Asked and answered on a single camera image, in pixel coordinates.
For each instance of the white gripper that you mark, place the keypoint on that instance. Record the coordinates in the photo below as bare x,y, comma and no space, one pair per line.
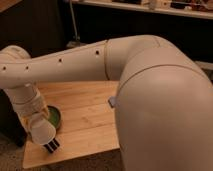
26,109

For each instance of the white ceramic cup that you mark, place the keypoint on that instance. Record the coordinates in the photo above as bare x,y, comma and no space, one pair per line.
41,130

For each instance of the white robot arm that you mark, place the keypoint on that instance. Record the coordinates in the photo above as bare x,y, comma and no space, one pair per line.
163,104

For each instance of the black striped eraser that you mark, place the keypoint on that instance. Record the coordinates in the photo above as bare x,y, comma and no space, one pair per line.
52,146

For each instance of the green bowl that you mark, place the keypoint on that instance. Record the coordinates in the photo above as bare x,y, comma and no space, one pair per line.
55,117

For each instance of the wooden table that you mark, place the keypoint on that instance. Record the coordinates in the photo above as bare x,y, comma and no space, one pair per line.
87,126

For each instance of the dark cabinet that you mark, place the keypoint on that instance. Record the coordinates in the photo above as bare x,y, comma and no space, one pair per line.
28,33

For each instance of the metal pole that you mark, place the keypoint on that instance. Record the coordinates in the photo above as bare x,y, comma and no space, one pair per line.
76,41

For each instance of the blue sponge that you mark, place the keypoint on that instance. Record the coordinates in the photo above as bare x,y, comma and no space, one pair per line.
112,101

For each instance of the long wooden beam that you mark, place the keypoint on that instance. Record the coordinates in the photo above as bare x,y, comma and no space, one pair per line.
205,65

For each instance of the wooden shelf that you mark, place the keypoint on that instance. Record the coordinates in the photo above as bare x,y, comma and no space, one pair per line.
202,9

